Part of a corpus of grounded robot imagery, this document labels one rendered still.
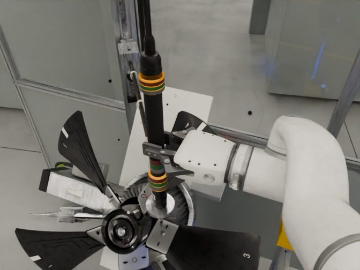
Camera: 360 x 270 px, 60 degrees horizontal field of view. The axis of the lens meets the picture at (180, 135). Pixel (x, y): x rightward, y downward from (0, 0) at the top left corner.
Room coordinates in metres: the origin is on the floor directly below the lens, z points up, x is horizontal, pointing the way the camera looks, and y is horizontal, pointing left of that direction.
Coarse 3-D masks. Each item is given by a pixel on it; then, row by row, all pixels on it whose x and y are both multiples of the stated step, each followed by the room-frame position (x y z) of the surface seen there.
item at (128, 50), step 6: (126, 42) 1.11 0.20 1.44; (132, 42) 1.11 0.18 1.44; (120, 48) 1.06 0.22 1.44; (126, 48) 1.06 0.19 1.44; (132, 48) 1.06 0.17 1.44; (120, 54) 1.01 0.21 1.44; (126, 54) 1.02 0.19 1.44; (132, 54) 1.02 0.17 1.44; (138, 54) 1.03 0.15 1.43; (120, 60) 1.03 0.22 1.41; (126, 60) 1.02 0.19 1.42; (132, 60) 1.02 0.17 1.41; (138, 60) 1.03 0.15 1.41; (126, 66) 1.02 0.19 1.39; (138, 66) 1.03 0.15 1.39
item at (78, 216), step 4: (48, 212) 0.62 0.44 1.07; (48, 216) 0.60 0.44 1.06; (52, 216) 0.60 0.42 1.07; (56, 216) 0.60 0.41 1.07; (76, 216) 0.58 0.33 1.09; (80, 216) 0.58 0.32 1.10; (84, 216) 0.58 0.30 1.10; (88, 216) 0.58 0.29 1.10; (92, 216) 0.57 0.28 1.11; (96, 216) 0.57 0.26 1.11; (100, 216) 0.57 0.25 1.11; (104, 216) 0.57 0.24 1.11
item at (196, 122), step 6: (180, 114) 0.72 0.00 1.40; (186, 114) 0.70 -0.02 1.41; (180, 120) 0.70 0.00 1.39; (186, 120) 0.69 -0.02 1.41; (192, 120) 0.67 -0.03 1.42; (198, 120) 0.66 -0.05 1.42; (174, 126) 0.70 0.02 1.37; (180, 126) 0.68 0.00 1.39; (192, 126) 0.65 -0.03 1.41; (198, 126) 0.64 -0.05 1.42; (210, 132) 0.61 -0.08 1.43; (174, 150) 0.62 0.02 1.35; (168, 156) 0.61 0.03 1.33; (168, 180) 0.54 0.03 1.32; (174, 180) 0.53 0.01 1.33; (180, 180) 0.52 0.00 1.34; (168, 186) 0.52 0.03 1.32; (174, 186) 0.51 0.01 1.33
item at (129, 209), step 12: (132, 204) 0.53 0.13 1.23; (108, 216) 0.48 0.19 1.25; (120, 216) 0.48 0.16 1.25; (132, 216) 0.47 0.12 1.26; (144, 216) 0.49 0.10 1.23; (108, 228) 0.46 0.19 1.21; (132, 228) 0.45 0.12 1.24; (144, 228) 0.45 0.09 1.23; (108, 240) 0.44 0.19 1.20; (120, 240) 0.43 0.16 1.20; (132, 240) 0.43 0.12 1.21; (144, 240) 0.44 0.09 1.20; (120, 252) 0.41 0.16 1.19
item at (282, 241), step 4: (280, 220) 0.64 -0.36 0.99; (280, 224) 0.60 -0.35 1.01; (280, 228) 0.58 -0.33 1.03; (280, 232) 0.55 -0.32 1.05; (284, 232) 0.54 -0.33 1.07; (280, 236) 0.54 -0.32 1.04; (284, 236) 0.54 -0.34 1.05; (280, 240) 0.54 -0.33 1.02; (284, 240) 0.54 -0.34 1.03; (276, 244) 0.54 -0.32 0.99; (280, 244) 0.54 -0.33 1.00; (284, 244) 0.53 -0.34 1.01; (288, 244) 0.53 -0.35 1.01; (288, 248) 0.53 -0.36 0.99
